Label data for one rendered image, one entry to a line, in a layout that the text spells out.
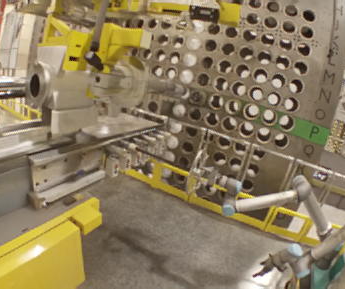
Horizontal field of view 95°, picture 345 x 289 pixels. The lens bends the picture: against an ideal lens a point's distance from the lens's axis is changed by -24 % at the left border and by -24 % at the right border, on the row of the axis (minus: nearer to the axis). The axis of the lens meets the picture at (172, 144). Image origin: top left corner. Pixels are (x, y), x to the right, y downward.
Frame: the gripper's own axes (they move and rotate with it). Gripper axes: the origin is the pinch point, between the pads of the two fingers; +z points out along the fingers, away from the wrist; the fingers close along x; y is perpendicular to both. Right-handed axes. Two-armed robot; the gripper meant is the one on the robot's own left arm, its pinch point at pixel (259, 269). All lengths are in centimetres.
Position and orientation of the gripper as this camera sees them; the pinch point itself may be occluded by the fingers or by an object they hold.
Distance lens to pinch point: 153.4
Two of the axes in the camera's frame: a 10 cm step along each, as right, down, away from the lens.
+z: -4.1, 7.0, 5.9
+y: -6.2, -6.9, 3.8
